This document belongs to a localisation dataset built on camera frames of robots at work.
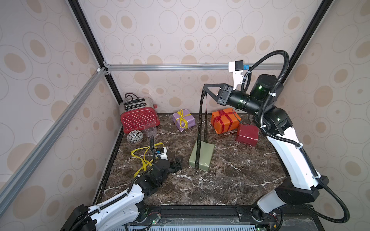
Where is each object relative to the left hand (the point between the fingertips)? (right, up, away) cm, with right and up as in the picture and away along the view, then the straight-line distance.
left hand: (181, 158), depth 80 cm
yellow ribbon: (0, +21, +24) cm, 32 cm away
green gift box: (+15, 0, +10) cm, 18 cm away
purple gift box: (+6, +23, +29) cm, 37 cm away
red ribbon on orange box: (+29, +28, +26) cm, 48 cm away
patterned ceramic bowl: (-35, +11, +23) cm, 43 cm away
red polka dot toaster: (-31, +27, +18) cm, 45 cm away
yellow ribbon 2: (-29, 0, +17) cm, 34 cm away
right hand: (+11, +32, -29) cm, 45 cm away
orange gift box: (+30, +22, +23) cm, 44 cm away
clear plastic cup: (-24, +16, +26) cm, 39 cm away
